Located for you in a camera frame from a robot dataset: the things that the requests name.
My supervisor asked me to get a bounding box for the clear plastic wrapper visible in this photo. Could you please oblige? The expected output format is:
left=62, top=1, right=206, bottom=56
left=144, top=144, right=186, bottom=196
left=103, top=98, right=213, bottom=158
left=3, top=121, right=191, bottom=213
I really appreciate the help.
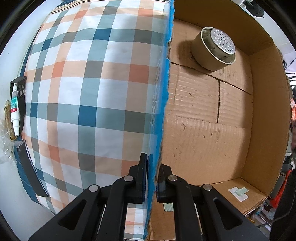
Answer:
left=1, top=100, right=15, bottom=164

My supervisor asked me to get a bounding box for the black plastic bracket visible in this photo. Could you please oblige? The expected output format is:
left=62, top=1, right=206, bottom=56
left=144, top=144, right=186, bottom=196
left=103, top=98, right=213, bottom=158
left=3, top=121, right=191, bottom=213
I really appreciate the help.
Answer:
left=10, top=76, right=27, bottom=118

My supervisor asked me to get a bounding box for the gold tin with perforated insert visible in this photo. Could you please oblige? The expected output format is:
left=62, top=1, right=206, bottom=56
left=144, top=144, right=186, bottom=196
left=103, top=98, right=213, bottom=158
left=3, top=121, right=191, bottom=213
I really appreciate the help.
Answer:
left=191, top=27, right=236, bottom=72

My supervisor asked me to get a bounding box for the plaid checkered cloth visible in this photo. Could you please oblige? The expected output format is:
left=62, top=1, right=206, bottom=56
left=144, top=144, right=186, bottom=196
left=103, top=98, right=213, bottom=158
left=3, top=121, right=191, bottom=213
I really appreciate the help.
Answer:
left=14, top=0, right=172, bottom=241

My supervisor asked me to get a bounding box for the white glue tube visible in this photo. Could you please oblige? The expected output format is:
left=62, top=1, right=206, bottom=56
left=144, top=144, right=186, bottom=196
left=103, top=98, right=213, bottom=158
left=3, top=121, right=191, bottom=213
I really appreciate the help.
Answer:
left=11, top=84, right=21, bottom=137

